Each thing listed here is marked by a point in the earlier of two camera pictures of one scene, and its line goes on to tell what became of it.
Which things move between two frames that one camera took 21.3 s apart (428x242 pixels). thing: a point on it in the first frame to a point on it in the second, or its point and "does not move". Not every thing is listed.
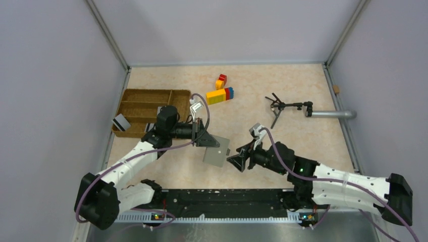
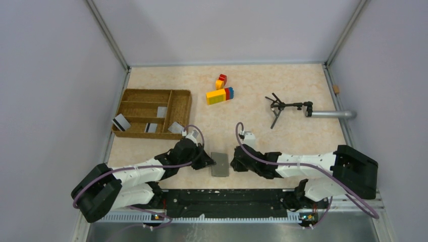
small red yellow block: x=220 y=83 does not move
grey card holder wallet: x=217 y=156 to x=220 y=169
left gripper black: x=206 y=140 to x=204 y=160
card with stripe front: x=149 y=126 does not move
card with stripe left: x=121 y=122 does not move
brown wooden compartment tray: x=139 y=107 does not move
